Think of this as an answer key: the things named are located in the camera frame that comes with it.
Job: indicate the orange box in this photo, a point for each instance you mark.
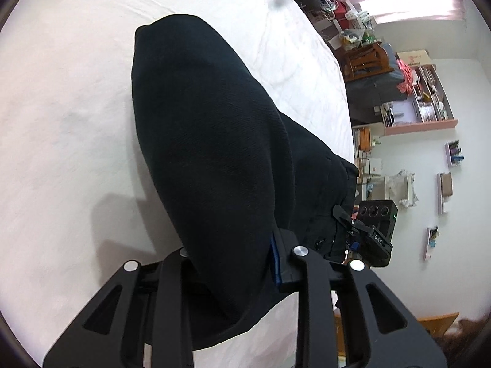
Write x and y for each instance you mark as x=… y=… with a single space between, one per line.
x=362 y=138

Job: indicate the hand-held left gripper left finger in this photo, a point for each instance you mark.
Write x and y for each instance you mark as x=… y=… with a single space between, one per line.
x=168 y=295

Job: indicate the pale pink bed blanket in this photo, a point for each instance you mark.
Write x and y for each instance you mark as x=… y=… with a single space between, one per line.
x=57 y=103

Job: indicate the white appliance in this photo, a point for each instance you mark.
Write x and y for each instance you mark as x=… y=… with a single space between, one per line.
x=370 y=165

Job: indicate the grey cloth pile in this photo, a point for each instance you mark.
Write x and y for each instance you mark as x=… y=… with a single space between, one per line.
x=368 y=92

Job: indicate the red box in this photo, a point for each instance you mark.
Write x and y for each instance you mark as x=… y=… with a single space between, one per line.
x=341 y=9

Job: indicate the small wall-mounted rack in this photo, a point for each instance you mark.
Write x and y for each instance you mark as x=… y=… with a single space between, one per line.
x=454 y=153

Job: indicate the wooden rack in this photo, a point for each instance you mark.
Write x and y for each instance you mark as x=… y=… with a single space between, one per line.
x=364 y=61

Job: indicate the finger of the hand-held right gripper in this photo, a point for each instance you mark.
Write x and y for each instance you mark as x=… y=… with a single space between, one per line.
x=355 y=246
x=341 y=214

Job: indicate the black pants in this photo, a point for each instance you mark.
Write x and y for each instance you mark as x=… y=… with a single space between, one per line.
x=199 y=142

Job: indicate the cardboard box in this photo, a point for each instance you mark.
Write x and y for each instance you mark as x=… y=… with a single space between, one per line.
x=412 y=57

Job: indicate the dark brown fuzzy thing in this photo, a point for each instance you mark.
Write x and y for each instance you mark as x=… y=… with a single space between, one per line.
x=466 y=329

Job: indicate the coral cloth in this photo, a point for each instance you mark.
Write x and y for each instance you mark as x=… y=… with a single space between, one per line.
x=406 y=78

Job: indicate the clear plastic bag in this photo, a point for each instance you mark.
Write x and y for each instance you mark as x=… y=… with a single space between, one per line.
x=399 y=186

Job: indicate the pink wall shelf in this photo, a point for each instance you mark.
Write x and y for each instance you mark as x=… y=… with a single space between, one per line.
x=422 y=125

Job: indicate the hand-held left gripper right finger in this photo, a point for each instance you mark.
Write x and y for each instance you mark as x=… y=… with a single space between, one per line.
x=274 y=264

